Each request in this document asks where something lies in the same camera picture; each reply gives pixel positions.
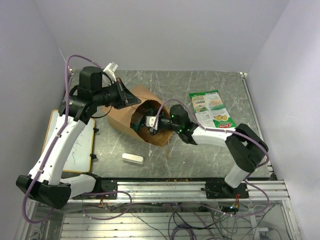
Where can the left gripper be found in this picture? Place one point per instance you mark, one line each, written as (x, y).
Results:
(125, 98)

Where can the brown paper bag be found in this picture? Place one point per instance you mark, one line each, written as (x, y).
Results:
(131, 120)

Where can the green Cheetos chips bag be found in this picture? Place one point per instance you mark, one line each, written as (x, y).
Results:
(210, 110)

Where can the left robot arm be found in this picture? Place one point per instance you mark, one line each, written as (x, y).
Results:
(97, 87)

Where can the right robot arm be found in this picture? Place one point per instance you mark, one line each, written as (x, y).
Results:
(245, 146)

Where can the white eraser block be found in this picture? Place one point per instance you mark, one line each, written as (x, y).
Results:
(132, 158)

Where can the small whiteboard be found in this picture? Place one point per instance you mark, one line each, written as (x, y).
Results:
(79, 159)

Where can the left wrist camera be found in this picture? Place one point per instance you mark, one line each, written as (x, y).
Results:
(109, 73)

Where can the aluminium rail frame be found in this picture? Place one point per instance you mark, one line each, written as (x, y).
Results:
(190, 190)

